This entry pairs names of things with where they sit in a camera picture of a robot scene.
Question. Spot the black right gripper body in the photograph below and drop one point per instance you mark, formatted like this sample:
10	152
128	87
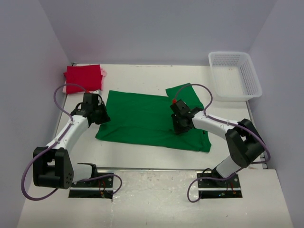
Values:
179	127

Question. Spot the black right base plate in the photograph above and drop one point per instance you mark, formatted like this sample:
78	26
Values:
210	189

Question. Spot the white plastic basket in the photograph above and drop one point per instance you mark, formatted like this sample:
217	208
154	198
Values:
234	76

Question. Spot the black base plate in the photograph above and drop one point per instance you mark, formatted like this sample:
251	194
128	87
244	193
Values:
210	189
95	189

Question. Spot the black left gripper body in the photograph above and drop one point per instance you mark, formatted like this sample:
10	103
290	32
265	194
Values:
101	116

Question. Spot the red folded t shirt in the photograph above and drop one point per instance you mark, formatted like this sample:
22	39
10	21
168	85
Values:
83	79

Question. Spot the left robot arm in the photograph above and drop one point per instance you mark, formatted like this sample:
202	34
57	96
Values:
52	167

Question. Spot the pink folded t shirt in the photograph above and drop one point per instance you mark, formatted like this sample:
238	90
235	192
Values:
102	76

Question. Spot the green t shirt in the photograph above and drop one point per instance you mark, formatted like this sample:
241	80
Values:
146	120

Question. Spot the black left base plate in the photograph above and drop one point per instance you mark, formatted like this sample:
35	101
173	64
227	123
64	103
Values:
95	189

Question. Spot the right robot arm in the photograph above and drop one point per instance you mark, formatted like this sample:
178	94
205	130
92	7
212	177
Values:
243	141

